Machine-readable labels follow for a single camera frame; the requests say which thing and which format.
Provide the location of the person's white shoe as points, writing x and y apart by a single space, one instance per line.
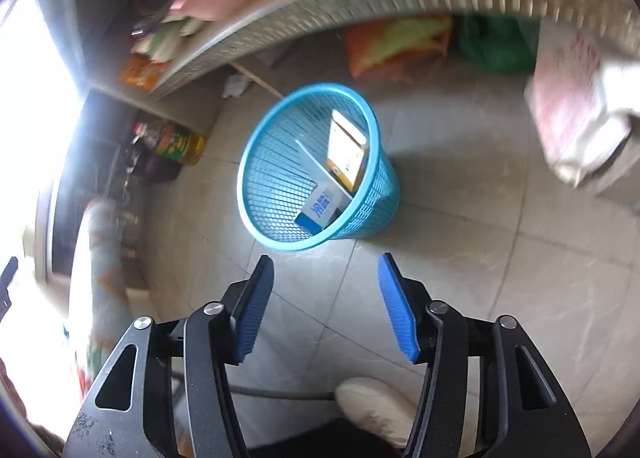
370 403

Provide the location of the cooking oil bottle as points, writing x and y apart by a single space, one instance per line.
175 142

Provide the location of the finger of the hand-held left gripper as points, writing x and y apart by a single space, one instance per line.
7 288

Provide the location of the long blue white toothpaste box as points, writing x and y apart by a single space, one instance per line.
320 203

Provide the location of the blue mesh basket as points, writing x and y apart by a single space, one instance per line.
280 157

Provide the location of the wooden shelf leg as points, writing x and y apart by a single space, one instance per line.
257 81

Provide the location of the crumpled white plastic bag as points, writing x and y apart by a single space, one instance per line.
237 86

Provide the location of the orange food packets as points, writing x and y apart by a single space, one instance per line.
145 73

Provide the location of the small white yellow box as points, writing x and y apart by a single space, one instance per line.
345 152

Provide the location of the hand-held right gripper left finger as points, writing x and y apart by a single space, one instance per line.
252 308

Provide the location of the perforated metal shelf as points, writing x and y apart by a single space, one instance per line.
350 2

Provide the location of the white pink sack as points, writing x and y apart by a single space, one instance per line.
575 102

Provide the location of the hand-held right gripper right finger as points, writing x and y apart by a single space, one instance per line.
397 308

